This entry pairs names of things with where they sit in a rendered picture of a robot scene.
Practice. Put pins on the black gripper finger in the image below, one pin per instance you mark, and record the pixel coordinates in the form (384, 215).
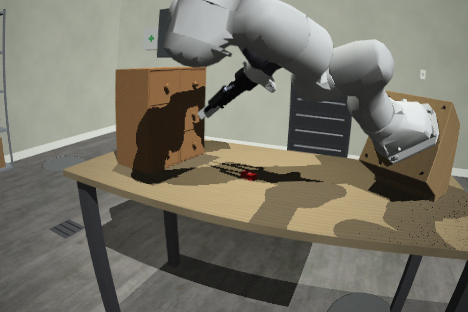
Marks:
(225, 102)
(217, 99)

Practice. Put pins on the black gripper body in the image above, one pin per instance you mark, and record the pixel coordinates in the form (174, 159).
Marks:
(243, 80)

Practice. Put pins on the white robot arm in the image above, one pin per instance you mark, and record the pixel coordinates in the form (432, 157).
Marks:
(285, 37)

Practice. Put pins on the red nine-volt battery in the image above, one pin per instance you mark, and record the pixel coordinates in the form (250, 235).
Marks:
(248, 175)

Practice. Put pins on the small brown chest of drawers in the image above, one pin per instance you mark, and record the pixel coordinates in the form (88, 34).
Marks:
(132, 117)

